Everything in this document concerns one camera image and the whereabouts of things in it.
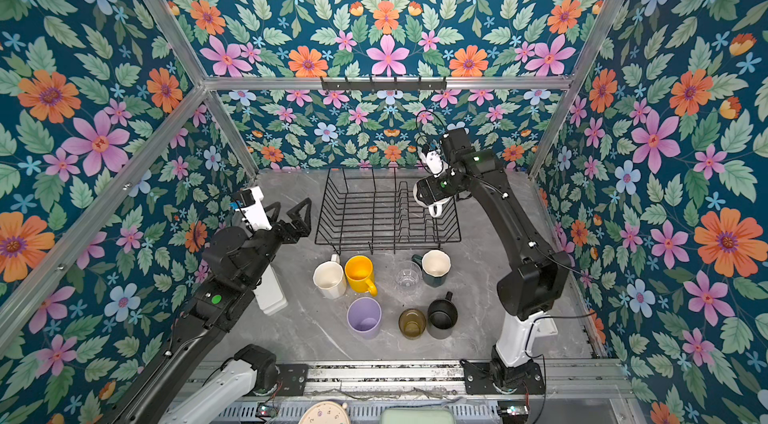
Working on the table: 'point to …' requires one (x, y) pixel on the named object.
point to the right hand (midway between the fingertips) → (433, 186)
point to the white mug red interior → (435, 208)
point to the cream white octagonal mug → (330, 278)
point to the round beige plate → (325, 412)
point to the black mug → (442, 317)
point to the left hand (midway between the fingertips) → (297, 195)
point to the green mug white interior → (435, 266)
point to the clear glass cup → (407, 277)
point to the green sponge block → (417, 416)
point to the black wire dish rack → (373, 211)
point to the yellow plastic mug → (359, 272)
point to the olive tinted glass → (412, 323)
